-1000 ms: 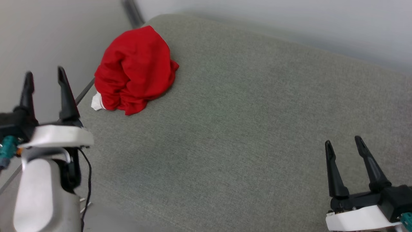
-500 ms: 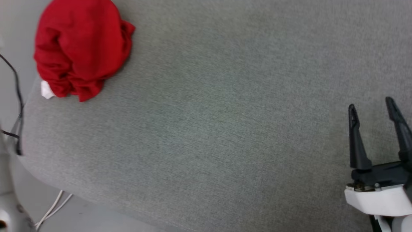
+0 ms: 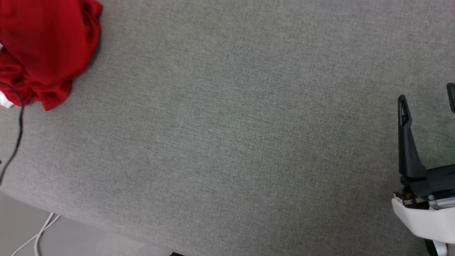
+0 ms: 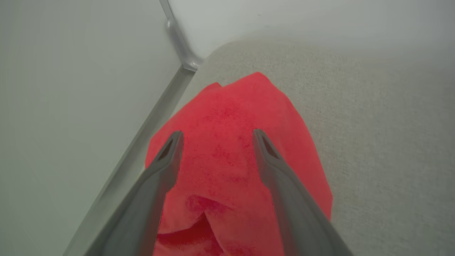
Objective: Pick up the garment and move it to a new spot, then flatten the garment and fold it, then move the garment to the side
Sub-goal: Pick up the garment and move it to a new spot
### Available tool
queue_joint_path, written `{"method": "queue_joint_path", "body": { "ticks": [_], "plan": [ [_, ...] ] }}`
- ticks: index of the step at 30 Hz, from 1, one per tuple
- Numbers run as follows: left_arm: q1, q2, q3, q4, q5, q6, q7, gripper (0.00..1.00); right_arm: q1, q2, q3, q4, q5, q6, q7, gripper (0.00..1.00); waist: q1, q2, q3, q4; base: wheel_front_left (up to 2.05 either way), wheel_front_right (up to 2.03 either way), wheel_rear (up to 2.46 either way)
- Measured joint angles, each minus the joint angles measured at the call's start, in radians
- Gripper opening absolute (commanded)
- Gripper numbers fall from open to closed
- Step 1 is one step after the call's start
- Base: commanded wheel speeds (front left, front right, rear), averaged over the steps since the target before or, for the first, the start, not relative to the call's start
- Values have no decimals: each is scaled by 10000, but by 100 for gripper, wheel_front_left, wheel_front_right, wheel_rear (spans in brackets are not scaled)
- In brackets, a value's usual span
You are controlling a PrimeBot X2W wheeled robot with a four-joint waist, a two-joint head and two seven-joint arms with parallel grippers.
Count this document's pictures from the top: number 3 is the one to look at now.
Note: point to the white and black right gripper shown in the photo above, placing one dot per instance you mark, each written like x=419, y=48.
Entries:
x=426, y=217

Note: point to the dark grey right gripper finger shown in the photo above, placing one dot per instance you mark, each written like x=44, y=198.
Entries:
x=452, y=96

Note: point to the red basketball jersey white trim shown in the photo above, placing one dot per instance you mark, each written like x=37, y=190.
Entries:
x=46, y=42

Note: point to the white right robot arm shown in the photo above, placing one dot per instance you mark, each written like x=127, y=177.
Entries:
x=440, y=249

